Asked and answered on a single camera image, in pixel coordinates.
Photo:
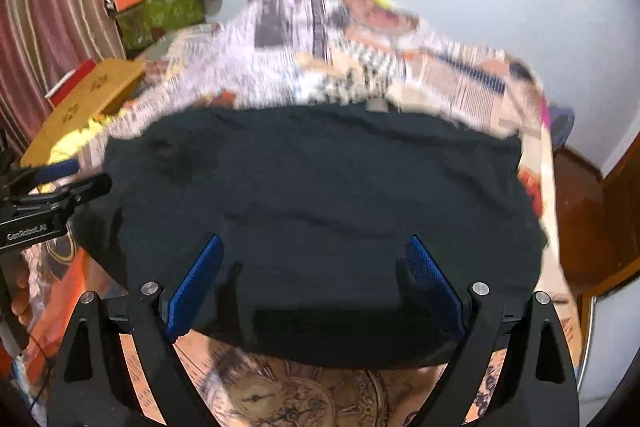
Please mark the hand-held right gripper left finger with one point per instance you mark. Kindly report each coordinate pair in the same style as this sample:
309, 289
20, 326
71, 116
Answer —
197, 287

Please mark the newspaper print bed sheet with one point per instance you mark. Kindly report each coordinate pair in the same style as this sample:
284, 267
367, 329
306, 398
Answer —
280, 37

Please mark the striped brown curtain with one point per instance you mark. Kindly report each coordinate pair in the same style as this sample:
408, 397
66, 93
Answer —
50, 7

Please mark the green patterned box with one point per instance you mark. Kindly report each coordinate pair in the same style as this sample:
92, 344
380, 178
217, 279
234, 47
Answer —
160, 17

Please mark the brown wooden door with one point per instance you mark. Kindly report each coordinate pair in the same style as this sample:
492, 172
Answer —
625, 207

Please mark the purple object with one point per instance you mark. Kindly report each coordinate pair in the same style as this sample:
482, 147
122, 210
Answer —
560, 127

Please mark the person's left hand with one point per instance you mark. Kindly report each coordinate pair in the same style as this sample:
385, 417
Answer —
20, 292

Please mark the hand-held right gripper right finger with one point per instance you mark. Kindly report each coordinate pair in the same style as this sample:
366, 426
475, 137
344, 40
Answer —
432, 287

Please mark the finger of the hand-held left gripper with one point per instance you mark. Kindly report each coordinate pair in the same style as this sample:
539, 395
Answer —
60, 169
75, 192

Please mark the black zip hoodie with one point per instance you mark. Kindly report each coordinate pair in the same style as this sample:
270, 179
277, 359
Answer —
300, 187

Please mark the red book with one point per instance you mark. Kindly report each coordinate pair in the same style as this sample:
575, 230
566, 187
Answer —
70, 82

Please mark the yellow cloth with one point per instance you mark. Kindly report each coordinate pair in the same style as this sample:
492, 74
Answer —
75, 142

